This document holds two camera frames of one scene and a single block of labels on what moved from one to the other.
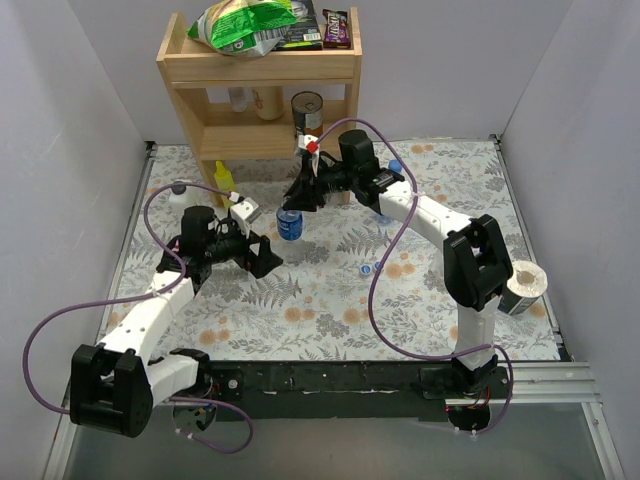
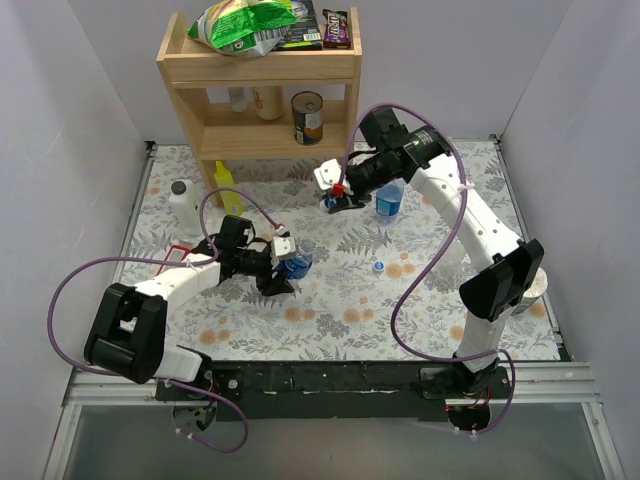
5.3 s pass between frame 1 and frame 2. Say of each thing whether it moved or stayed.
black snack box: stayed
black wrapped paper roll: stayed
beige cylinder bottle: stayed
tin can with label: stayed
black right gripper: moved
